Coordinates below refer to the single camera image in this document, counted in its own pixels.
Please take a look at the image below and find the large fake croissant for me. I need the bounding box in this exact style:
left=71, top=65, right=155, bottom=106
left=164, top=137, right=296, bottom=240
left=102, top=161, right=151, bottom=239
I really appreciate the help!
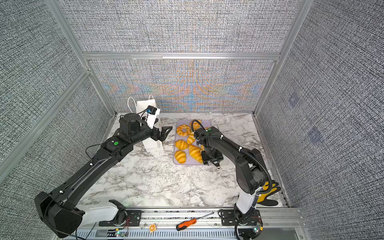
left=189, top=145, right=203, bottom=164

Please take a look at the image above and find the white paper bag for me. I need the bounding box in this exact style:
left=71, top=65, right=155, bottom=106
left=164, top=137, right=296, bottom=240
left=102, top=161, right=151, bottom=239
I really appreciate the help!
left=127, top=95, right=164, bottom=153

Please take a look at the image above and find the striped fake bun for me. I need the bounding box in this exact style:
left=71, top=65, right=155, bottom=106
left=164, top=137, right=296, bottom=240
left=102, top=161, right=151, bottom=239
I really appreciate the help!
left=175, top=140, right=189, bottom=150
left=175, top=150, right=187, bottom=164

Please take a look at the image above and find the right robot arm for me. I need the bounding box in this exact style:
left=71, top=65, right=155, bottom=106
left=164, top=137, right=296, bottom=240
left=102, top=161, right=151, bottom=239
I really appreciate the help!
left=191, top=120, right=273, bottom=223

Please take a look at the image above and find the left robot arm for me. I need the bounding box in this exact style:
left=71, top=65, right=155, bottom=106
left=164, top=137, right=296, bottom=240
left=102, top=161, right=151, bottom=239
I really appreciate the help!
left=34, top=113, right=172, bottom=238

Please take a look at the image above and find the small striped fake croissant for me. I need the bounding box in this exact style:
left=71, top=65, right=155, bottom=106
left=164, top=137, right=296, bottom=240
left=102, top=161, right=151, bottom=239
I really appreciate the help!
left=187, top=133, right=196, bottom=145

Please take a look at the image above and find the round twisted fake bun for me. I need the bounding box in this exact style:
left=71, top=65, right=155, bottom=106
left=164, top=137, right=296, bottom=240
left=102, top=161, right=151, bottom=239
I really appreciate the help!
left=190, top=120, right=202, bottom=131

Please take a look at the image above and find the lilac plastic tray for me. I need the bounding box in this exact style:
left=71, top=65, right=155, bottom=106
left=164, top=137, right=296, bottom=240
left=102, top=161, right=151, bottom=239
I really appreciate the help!
left=173, top=120, right=203, bottom=165

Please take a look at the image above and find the yellow black work glove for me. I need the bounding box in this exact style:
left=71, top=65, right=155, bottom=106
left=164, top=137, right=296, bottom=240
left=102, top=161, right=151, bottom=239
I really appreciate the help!
left=257, top=180, right=281, bottom=207

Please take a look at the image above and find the small orange tag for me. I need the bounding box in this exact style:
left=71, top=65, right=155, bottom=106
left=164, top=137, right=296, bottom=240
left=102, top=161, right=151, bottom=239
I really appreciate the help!
left=149, top=224, right=157, bottom=233

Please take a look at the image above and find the ring-shaped fake bread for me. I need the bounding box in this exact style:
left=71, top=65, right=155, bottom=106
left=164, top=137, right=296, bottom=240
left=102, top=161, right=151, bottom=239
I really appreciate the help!
left=177, top=124, right=191, bottom=137

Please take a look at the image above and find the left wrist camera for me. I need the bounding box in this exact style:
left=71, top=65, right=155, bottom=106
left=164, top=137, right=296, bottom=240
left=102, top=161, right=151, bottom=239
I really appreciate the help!
left=146, top=106, right=161, bottom=129

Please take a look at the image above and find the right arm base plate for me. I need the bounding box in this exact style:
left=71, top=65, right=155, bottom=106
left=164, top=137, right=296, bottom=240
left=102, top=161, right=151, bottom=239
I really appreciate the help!
left=218, top=208, right=263, bottom=233

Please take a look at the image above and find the orange handled screwdriver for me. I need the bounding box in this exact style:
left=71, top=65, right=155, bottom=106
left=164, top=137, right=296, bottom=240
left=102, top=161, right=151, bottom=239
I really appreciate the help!
left=176, top=212, right=214, bottom=231

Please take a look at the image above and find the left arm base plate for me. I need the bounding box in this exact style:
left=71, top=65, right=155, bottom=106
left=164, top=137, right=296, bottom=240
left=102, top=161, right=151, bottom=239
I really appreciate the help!
left=99, top=210, right=142, bottom=228

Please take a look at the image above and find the aluminium front rail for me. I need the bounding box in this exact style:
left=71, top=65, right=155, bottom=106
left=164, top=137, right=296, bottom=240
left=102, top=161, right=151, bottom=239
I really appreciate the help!
left=58, top=207, right=311, bottom=240

